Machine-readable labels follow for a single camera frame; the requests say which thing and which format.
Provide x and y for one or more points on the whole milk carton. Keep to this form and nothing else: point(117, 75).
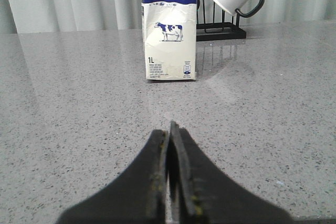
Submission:
point(169, 39)

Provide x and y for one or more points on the black wire mug rack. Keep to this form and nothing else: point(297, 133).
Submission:
point(213, 23)

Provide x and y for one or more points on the grey white curtain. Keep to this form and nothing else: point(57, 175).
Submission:
point(37, 16)

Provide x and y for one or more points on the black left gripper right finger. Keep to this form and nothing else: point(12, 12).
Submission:
point(202, 193)

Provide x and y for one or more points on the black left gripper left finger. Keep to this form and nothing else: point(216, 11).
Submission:
point(137, 195)

